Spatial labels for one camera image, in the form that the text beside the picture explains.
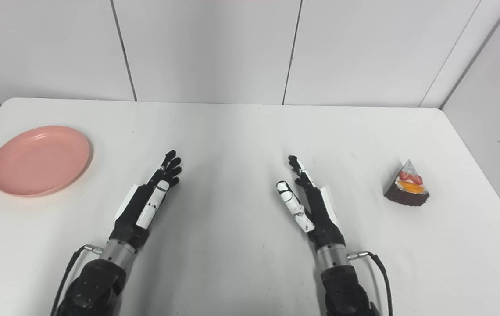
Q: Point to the pink round plate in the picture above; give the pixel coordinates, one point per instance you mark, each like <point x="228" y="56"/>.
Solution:
<point x="39" y="160"/>

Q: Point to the chocolate fruit cake slice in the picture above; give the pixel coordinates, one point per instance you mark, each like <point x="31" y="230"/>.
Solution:
<point x="408" y="193"/>

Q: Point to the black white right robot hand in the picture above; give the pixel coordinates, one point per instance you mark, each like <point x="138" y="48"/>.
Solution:
<point x="322" y="219"/>

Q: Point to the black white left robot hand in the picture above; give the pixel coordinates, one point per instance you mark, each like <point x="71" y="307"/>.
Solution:
<point x="131" y="215"/>

